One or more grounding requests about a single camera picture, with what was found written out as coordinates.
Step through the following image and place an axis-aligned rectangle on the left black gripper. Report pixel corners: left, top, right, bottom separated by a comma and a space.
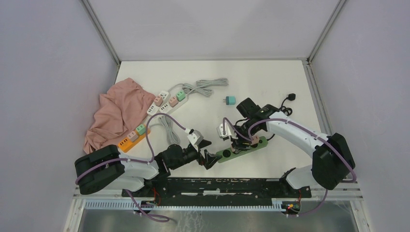
171, 139, 222, 170

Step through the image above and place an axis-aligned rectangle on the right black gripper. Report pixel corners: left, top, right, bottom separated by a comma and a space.
229, 118, 261, 154

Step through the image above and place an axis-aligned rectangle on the green power strip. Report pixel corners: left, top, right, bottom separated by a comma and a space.
216, 136, 268, 163

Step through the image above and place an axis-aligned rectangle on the teal usb charger plug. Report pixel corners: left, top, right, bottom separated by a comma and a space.
223, 96, 236, 105

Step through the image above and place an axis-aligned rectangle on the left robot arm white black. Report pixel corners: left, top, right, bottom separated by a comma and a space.
74, 145, 222, 197

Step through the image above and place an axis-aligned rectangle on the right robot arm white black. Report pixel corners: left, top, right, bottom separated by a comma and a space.
217, 98, 357, 197

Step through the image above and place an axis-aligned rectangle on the pink charger plug far end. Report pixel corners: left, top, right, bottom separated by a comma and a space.
250, 135, 260, 146

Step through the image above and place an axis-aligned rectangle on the pink plug on right strip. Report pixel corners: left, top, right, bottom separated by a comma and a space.
169, 96, 179, 108

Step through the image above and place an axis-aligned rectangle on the green plug on white strip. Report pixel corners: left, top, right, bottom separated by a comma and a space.
176, 90, 186, 102

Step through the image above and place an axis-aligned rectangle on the orange power strip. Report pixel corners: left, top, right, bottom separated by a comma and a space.
117, 124, 151, 153

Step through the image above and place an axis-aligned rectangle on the pink cloth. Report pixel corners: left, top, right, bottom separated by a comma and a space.
83, 78, 156, 154

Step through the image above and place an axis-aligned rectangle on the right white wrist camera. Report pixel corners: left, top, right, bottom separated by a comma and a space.
217, 122, 232, 141

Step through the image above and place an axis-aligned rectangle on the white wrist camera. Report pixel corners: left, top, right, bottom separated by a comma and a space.
217, 122, 232, 141
185, 128, 204, 151

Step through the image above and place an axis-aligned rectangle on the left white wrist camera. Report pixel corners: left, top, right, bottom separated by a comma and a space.
185, 128, 204, 151

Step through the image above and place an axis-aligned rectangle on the grey coiled cord lower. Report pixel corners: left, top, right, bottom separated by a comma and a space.
148, 116, 182, 147

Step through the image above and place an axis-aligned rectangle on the grey coiled cord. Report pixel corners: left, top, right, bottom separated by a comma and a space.
167, 77, 229, 98
148, 116, 182, 147

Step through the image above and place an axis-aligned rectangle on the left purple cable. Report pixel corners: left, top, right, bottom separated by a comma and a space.
75, 113, 193, 223

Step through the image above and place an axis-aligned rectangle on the purple cable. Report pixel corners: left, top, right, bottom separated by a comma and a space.
75, 113, 193, 223
222, 117, 357, 218

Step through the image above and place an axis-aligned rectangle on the black power cord with plug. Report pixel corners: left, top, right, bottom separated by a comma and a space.
267, 93, 296, 142

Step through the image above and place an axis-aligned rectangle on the grey coiled cord upper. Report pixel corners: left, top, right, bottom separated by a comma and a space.
167, 77, 229, 98

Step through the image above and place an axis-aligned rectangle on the black mounting base plate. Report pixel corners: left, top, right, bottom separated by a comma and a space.
132, 177, 312, 206

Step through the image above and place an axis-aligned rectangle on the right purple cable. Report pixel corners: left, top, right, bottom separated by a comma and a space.
222, 117, 357, 218

